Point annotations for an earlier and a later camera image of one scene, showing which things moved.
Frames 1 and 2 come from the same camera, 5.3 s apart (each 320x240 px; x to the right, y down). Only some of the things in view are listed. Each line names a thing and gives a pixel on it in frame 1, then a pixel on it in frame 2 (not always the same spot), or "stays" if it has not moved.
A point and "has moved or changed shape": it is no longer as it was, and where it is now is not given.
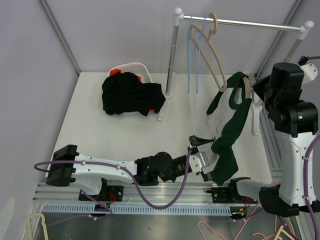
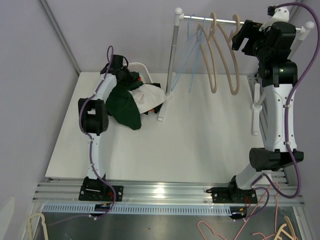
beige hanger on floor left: (29, 227) stays
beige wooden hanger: (248, 88) to (225, 50)
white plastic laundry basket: (140, 70) stays
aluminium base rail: (145, 193) stays
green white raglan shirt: (223, 114) to (128, 101)
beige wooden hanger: (194, 29) has moved or changed shape
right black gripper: (258, 87) to (249, 30)
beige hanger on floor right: (281, 229) stays
